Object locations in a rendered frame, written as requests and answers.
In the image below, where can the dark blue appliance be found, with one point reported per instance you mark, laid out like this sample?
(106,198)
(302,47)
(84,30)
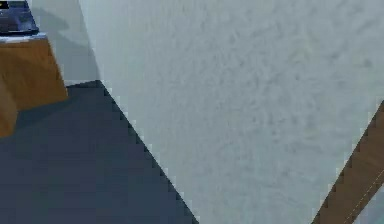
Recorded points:
(15,18)

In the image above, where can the brown wooden cabinet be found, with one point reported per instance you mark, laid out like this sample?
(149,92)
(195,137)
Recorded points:
(30,73)

